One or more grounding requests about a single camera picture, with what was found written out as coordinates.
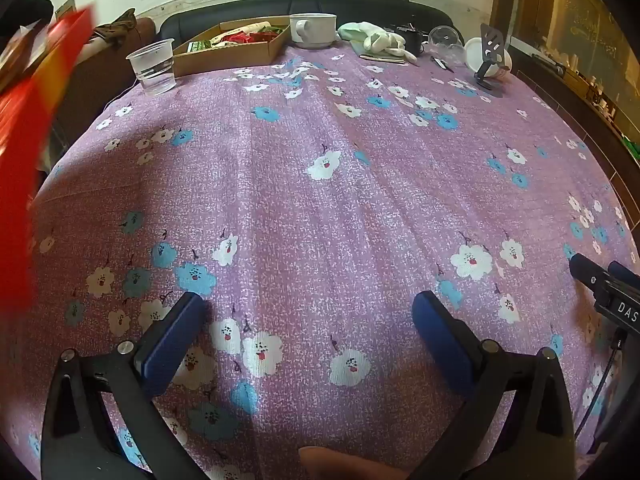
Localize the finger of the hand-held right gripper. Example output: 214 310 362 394
569 252 610 293
607 261 640 288

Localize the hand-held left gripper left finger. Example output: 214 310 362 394
42 291 206 480

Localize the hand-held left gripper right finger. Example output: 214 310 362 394
410 290 578 480

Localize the red cardboard box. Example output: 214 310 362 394
0 4 98 311

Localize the person's left hand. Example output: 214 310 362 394
299 446 408 480

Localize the purple floral tablecloth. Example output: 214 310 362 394
10 42 636 480

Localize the wooden display cabinet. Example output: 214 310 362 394
490 0 640 161

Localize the white tub with red label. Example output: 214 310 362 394
464 37 513 81

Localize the grey phone stand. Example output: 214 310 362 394
473 22 506 98

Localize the empty clear plastic cup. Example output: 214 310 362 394
427 25 468 63

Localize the clear plastic cup with water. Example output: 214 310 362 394
126 39 177 96

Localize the brown armchair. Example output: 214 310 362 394
55 16 156 151

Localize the black container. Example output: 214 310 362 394
395 24 426 56

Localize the brown cardboard tray box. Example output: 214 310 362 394
171 16 293 78

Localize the white and green cloth bundle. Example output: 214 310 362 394
337 21 421 66

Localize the pile of assorted snack packets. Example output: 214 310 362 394
187 20 291 53

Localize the brown camouflage garment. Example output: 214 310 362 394
92 8 137 43

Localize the white ceramic mug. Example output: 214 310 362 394
289 12 338 50

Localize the dark leather sofa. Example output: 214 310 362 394
157 0 456 43

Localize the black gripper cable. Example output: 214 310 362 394
572 327 628 441

